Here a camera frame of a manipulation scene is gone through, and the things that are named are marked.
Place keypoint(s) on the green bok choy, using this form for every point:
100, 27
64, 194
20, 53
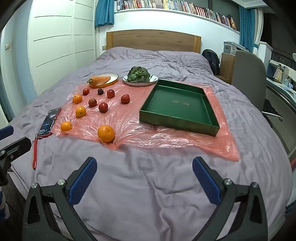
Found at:
138, 74

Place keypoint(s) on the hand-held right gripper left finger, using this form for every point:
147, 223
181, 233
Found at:
83, 180

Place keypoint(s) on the small round red fruit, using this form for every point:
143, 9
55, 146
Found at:
86, 91

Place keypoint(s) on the grey office chair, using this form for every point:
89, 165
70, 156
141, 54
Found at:
247, 69

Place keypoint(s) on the row of books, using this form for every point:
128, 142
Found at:
173, 5

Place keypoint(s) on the wooden nightstand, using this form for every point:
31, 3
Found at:
226, 66

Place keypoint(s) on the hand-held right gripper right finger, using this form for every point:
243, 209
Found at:
205, 183

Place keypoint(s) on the white desk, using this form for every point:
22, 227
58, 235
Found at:
282, 89

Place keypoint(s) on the white wall shelf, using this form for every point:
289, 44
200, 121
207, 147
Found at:
161, 11

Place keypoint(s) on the grey storage box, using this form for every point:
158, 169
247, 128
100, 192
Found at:
230, 47

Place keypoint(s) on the black backpack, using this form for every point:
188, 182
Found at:
211, 61

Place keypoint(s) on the orange-rimmed white plate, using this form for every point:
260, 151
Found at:
113, 77

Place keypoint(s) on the small orange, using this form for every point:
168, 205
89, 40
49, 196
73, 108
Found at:
77, 98
66, 126
80, 111

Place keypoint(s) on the wooden headboard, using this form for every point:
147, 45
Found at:
150, 39

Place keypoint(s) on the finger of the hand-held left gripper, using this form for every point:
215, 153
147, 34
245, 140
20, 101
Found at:
5, 132
17, 146

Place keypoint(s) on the mottled small red apple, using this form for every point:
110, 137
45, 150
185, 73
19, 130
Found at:
92, 102

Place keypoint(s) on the large orange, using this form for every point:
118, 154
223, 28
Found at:
106, 133

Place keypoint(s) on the dark purple plum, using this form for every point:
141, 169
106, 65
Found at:
100, 91

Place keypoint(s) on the pink plastic sheet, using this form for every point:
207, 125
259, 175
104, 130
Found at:
129, 120

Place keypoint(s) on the white cabinet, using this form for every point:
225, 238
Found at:
265, 53

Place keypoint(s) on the wall light switch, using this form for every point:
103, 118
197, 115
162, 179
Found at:
7, 45

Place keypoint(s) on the red-cased smartphone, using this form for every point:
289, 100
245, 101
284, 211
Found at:
48, 121

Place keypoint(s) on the white striped plate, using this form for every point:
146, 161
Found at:
154, 80

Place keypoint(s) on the white wardrobe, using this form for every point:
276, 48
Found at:
55, 46

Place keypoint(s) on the green tray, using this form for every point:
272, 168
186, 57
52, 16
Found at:
180, 104

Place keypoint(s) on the blue curtain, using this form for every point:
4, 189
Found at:
104, 12
247, 30

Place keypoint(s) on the carrot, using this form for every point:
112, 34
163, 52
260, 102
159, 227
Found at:
100, 79

